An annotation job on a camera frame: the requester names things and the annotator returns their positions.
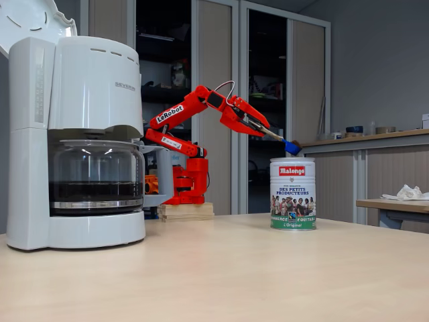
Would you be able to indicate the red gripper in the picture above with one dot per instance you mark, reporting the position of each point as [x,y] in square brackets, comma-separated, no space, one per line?
[242,113]

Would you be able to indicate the red robot arm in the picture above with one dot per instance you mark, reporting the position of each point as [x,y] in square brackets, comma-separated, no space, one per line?
[194,100]

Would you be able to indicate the white Malongo coffee tin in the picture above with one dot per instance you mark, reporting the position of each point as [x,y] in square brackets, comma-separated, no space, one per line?
[293,201]

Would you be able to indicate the white drip coffee maker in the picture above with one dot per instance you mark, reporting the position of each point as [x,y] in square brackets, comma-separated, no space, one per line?
[83,94]

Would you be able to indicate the grey metal profiles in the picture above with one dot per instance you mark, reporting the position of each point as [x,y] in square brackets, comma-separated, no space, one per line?
[321,115]

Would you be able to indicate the beige roller shutter cabinet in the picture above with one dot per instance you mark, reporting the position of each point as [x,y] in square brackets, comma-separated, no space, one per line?
[308,67]
[214,50]

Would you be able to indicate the dark blue bowl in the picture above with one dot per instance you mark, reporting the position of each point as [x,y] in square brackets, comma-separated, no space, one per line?
[354,129]

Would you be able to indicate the wooden base block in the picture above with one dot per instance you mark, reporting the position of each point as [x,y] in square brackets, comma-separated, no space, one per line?
[187,213]

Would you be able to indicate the orange printed clamp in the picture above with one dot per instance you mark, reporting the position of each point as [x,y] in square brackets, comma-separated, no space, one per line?
[151,184]

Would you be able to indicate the clear plastic bottle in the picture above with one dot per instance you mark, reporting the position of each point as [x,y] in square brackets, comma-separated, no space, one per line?
[371,129]

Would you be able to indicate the low beige counter cabinet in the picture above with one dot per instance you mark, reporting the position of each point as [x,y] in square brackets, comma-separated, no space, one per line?
[395,174]

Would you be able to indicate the wooden side table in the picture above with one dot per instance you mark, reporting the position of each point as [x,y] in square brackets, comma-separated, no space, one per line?
[392,205]

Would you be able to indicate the small white box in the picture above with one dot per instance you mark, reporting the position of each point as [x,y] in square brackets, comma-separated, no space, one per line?
[425,121]

